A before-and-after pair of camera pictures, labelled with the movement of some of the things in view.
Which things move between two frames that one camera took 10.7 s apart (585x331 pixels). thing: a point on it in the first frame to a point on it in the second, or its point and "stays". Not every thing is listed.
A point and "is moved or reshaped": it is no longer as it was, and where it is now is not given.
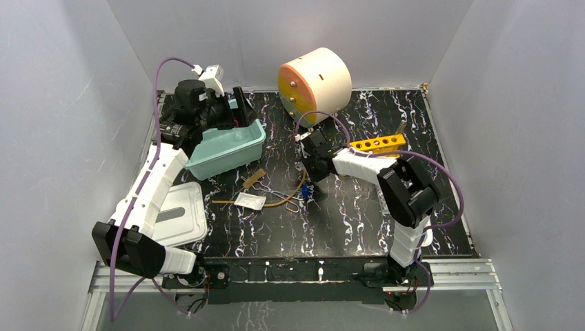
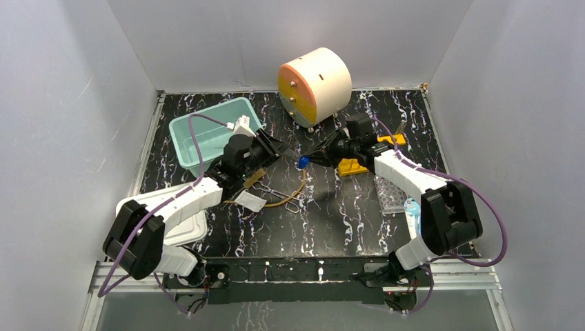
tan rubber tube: [270, 205] stays
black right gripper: [314, 177] to [317, 153]
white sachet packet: [250, 201] stays
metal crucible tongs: [289, 200] stays
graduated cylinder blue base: [305, 190] is moved or reshaped
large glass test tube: [402, 125] stays
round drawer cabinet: [320, 81] stays
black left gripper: [236, 109] to [272, 146]
